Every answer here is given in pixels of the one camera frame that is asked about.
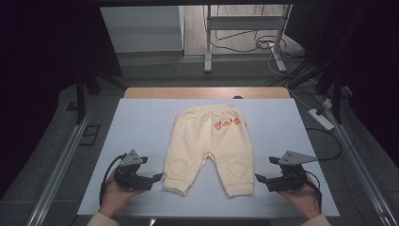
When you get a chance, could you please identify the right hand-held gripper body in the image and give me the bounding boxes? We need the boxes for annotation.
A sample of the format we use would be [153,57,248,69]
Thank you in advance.
[266,151,318,193]

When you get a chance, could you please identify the white power strip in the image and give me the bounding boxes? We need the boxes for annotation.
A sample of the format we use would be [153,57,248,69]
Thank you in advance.
[308,107,335,132]

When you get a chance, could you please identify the person's left hand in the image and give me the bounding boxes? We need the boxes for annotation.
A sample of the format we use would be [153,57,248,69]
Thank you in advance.
[99,170,147,218]

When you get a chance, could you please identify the white floor cable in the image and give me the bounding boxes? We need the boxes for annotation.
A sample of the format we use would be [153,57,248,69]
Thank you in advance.
[267,46,314,111]

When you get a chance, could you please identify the black looped floor cable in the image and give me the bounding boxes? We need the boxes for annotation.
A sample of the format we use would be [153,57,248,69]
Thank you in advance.
[305,126,343,162]

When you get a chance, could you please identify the right hand-held gripper black cable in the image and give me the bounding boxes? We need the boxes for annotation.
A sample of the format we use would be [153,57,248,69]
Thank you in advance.
[302,170,324,212]

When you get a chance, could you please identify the hand-held gripper black cable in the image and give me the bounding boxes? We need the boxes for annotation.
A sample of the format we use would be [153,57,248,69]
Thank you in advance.
[99,153,127,206]
[302,170,324,212]

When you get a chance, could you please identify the aluminium floor rail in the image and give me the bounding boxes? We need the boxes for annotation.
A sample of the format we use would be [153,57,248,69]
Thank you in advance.
[319,93,399,226]
[26,112,92,226]

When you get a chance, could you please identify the black floor plate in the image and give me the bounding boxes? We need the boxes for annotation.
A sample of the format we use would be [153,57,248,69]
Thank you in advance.
[78,124,102,147]

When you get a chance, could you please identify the tangled black floor cables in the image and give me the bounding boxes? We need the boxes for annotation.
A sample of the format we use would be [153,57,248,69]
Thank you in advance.
[209,4,304,60]

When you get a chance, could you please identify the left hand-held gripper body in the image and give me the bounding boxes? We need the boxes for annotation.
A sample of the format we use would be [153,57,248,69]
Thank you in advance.
[113,149,155,192]

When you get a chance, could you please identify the dark curtain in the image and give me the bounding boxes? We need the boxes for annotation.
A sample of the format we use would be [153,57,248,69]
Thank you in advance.
[0,0,124,189]
[284,0,399,168]

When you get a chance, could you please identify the left hand-held gripper black cable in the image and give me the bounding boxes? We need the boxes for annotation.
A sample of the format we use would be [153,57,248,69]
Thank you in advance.
[99,153,127,206]

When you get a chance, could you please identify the cream baby pants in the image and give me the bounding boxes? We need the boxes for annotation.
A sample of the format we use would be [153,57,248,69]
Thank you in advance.
[162,103,256,198]

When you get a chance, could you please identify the white metal desk frame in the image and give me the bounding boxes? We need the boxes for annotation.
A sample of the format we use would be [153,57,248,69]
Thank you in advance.
[203,4,294,74]

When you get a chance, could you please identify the person's right hand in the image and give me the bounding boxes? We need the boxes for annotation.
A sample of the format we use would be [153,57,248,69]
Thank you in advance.
[277,173,322,220]

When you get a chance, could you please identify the black metal stand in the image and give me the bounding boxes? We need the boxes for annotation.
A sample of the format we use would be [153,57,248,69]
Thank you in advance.
[286,59,346,125]
[74,62,127,125]

